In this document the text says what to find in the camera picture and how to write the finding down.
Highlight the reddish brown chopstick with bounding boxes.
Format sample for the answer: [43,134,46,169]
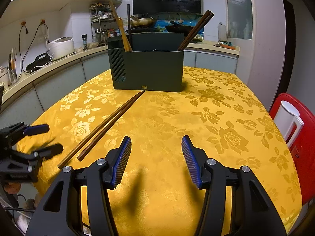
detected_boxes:
[58,91,144,169]

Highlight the black countertop appliance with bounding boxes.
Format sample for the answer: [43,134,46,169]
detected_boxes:
[26,52,51,73]

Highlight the lower counter cabinets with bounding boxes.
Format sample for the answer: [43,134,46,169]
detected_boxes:
[1,47,239,128]

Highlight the red plastic stool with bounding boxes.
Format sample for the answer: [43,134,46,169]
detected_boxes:
[270,93,314,204]

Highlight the orange item on counter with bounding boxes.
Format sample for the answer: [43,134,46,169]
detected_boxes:
[214,42,236,50]

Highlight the clay pot on stove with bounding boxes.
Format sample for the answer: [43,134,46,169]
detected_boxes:
[130,15,156,28]

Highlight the metal spice rack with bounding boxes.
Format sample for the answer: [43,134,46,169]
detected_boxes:
[90,3,120,46]

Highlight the white rice cooker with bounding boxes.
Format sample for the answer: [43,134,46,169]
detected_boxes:
[46,37,74,60]

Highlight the pepper grinder bottle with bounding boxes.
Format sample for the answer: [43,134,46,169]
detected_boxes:
[82,34,88,51]

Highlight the tan bamboo chopstick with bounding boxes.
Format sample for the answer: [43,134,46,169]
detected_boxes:
[118,17,132,52]

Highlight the light bamboo chopstick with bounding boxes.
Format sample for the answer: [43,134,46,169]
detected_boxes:
[108,0,132,52]

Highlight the black wok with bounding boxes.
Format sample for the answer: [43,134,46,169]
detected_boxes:
[165,20,193,37]

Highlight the dark green utensil holder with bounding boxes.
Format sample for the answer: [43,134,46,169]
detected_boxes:
[108,32,184,92]

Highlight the metal utensil cup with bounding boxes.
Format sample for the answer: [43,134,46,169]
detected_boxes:
[8,47,18,85]

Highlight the white plastic jug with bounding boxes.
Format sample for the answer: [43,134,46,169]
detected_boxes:
[273,100,304,148]

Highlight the left hand orange glove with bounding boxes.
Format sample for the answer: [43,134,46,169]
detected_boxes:
[4,183,21,195]

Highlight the white plastic bottle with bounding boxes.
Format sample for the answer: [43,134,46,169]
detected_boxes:
[218,22,227,42]

